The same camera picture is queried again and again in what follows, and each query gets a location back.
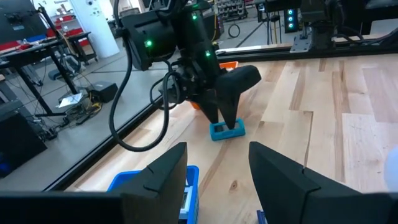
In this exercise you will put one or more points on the black computer monitor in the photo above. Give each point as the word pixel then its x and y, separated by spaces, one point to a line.
pixel 18 18

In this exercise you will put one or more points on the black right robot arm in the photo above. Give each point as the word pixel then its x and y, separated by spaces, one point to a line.
pixel 149 31

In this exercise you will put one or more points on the white cylindrical column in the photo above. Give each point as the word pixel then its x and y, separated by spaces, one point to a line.
pixel 93 28

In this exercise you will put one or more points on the black workbench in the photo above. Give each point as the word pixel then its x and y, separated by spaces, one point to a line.
pixel 31 51

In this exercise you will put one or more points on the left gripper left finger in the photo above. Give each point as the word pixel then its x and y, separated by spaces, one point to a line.
pixel 155 186

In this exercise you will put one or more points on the black aluminium table frame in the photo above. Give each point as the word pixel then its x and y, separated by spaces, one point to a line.
pixel 267 53

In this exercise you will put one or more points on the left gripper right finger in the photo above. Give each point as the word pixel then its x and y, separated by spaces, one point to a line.
pixel 280 186

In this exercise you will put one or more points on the black cabinet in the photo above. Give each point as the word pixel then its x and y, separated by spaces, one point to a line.
pixel 18 140

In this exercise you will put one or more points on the computer tower blue lights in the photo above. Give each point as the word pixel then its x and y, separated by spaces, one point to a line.
pixel 290 20

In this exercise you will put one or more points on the teal white USB charger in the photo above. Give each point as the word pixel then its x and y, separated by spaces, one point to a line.
pixel 237 134

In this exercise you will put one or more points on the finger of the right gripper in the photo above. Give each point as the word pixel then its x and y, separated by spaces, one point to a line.
pixel 237 81
pixel 213 107

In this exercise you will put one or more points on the red storage bins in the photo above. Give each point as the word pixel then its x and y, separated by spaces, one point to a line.
pixel 66 31

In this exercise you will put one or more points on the white grey USB charger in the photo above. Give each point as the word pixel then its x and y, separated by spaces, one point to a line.
pixel 185 202

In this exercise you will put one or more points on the orange plastic basket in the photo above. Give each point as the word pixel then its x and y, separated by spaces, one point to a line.
pixel 230 65

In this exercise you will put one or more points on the grey office chair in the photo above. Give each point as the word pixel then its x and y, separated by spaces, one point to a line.
pixel 66 67

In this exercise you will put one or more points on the grey metal bracket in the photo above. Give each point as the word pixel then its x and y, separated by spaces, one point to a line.
pixel 300 45

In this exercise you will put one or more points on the white paper sheet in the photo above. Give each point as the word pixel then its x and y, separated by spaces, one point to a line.
pixel 70 100

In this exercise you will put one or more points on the blue plastic basket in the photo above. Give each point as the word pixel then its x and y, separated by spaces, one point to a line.
pixel 124 182

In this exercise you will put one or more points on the metal storage rack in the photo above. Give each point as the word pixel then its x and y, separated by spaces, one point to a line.
pixel 231 9

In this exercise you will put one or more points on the black floor box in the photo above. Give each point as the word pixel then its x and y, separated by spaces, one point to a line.
pixel 104 93

